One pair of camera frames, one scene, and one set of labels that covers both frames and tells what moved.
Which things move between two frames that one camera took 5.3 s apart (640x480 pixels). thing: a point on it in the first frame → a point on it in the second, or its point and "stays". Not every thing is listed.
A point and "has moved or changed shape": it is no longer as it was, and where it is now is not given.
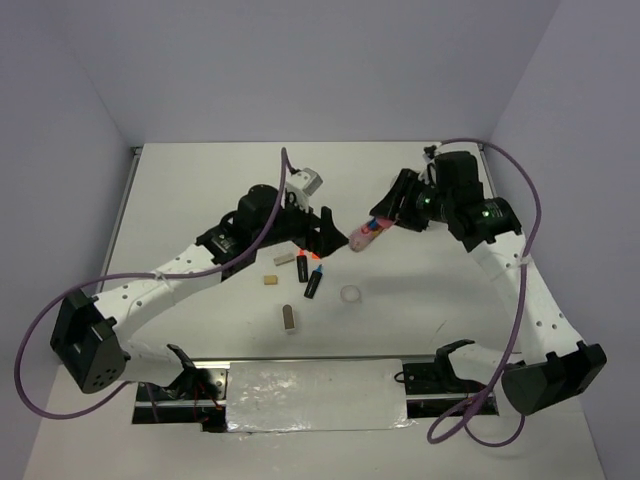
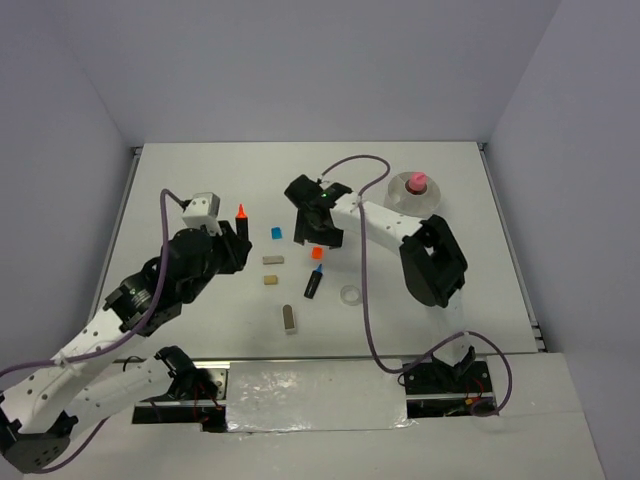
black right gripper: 405,184 → 304,230
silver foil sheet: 269,396 stays
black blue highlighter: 313,282 stays
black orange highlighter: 302,266 has moved or changed shape
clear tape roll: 350,293 stays
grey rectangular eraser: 283,259 → 272,260
